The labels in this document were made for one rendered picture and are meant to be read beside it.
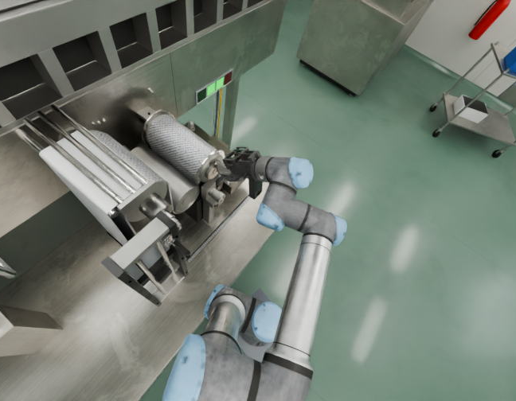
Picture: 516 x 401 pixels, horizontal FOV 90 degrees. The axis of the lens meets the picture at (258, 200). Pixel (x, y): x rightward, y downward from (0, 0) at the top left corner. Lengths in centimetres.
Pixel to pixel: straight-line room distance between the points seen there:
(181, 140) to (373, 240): 205
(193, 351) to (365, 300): 198
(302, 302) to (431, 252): 243
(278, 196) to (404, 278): 211
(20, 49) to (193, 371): 73
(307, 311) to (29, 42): 81
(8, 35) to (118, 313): 87
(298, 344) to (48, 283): 98
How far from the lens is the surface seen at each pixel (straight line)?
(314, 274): 59
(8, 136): 89
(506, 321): 324
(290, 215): 63
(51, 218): 116
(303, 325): 56
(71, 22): 84
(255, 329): 90
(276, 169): 67
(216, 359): 52
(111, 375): 115
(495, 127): 428
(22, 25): 80
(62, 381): 120
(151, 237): 62
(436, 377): 265
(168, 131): 95
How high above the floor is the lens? 201
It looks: 60 degrees down
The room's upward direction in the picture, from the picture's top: 21 degrees clockwise
